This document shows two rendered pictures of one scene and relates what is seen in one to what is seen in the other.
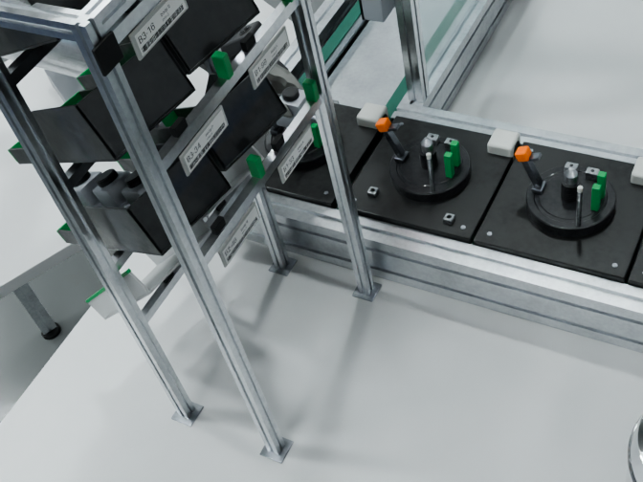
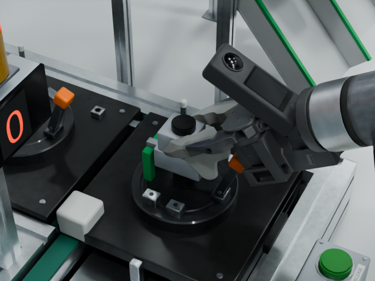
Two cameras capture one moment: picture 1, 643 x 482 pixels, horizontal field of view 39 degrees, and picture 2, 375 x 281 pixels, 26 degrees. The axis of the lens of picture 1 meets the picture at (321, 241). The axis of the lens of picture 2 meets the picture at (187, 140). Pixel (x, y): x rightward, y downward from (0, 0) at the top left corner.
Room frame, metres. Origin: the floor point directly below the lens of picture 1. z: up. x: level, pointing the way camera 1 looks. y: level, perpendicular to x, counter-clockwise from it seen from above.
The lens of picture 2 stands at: (1.98, -0.16, 1.75)
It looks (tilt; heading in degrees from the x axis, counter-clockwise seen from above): 43 degrees down; 169
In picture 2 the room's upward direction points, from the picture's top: straight up
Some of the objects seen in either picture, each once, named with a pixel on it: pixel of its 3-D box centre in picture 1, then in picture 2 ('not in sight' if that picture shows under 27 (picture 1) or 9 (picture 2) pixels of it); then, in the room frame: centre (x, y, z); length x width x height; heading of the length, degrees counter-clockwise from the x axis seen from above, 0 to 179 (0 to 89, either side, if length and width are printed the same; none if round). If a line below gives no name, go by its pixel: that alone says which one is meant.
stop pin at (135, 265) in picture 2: not in sight; (136, 272); (1.37, -0.10, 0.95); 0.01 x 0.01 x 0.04; 51
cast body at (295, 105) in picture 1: (299, 107); (176, 140); (1.26, -0.02, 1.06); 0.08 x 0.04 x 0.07; 51
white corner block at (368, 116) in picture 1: (373, 119); (80, 216); (1.28, -0.15, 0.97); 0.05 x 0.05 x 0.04; 51
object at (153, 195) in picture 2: not in sight; (151, 198); (1.29, -0.06, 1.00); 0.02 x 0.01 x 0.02; 51
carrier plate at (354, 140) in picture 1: (304, 147); (184, 197); (1.27, -0.02, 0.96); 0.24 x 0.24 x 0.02; 51
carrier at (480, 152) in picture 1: (429, 155); (20, 108); (1.11, -0.21, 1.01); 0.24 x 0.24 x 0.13; 51
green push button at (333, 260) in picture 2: not in sight; (335, 265); (1.42, 0.14, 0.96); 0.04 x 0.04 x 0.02
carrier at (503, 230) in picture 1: (571, 186); not in sight; (0.95, -0.40, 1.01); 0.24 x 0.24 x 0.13; 51
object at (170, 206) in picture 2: not in sight; (175, 208); (1.32, -0.04, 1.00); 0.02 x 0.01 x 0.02; 51
